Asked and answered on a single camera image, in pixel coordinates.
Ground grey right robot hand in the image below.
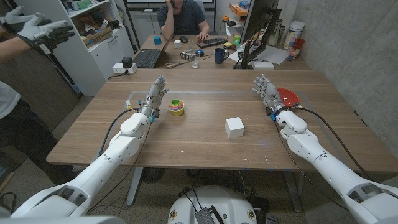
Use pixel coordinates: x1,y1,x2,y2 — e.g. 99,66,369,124
252,73,290,118

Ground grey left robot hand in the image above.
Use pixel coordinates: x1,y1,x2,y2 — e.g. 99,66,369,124
139,73,170,118

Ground standing person's right gloved hand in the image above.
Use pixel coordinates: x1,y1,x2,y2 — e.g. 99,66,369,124
17,20,76,56

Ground standing person's left gloved hand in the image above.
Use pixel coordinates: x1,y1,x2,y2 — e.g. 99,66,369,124
0,5,46,26

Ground large white cube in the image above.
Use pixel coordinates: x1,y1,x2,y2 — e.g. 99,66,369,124
224,116,246,139

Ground standing person's right forearm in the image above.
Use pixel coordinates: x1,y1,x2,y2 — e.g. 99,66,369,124
0,37,32,65

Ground red bowl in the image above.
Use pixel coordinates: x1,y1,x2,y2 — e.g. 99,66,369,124
275,87,301,108

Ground stacked colourful cups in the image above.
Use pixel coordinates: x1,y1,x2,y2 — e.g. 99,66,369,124
168,98,186,117

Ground flat white box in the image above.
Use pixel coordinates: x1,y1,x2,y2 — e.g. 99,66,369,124
252,61,275,70

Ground black laptop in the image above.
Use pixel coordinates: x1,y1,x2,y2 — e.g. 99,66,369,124
132,33,172,69

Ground white paper sheet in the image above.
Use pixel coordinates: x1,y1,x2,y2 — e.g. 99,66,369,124
228,45,289,65

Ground white power strip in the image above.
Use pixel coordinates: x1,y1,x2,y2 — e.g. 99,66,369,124
111,63,138,75

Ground red snack can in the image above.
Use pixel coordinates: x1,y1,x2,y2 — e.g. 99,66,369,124
286,37,306,62

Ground metal clip bundle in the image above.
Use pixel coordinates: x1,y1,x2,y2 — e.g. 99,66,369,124
180,50,195,62

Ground clear drinking glass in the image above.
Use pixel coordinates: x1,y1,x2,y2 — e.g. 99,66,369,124
190,51,200,69

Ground cardboard box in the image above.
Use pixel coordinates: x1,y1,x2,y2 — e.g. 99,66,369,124
82,26,114,48

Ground dark wood cabinet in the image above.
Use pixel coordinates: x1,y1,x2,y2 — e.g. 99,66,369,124
0,30,80,131

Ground white shelf cabinet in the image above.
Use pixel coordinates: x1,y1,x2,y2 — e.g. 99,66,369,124
14,0,135,96

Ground dark blue mug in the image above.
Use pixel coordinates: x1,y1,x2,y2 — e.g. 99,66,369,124
214,47,230,65

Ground white canister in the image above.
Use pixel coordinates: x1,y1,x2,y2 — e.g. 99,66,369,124
282,21,305,50

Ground black monitor with stand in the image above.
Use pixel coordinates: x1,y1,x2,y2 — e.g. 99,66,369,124
233,0,282,70

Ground black round fan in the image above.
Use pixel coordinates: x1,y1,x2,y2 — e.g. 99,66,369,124
141,167,165,184

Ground black keyboard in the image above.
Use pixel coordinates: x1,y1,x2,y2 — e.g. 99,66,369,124
196,37,228,49

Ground seated person dark shirt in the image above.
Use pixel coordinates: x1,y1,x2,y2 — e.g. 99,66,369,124
157,0,211,41

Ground orange box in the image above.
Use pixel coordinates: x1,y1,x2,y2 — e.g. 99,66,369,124
229,2,249,17

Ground grey table leg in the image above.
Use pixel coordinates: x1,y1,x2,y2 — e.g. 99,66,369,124
126,167,144,207
282,170,304,214

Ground standing person black trousers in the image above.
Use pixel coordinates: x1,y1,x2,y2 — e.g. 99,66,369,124
0,80,75,186

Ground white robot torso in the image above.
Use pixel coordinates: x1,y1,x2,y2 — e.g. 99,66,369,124
167,185,258,224

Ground black electronics box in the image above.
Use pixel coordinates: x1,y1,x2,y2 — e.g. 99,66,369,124
194,205,224,224

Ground scissors with yellow handles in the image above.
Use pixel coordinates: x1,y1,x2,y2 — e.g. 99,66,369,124
165,60,190,69

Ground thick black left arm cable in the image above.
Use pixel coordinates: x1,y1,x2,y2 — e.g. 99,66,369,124
98,107,141,158

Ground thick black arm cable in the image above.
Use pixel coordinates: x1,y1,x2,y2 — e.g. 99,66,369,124
294,105,374,181
98,107,141,158

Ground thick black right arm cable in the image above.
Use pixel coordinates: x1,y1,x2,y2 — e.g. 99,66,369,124
294,105,374,181

